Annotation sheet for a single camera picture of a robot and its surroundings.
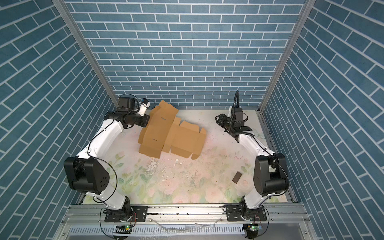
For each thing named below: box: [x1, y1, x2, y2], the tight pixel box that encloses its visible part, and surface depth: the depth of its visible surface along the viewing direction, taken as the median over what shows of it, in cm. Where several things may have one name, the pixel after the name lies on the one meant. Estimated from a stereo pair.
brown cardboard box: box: [138, 100, 207, 160], surface depth 98 cm
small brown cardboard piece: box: [232, 171, 242, 184], surface depth 88 cm
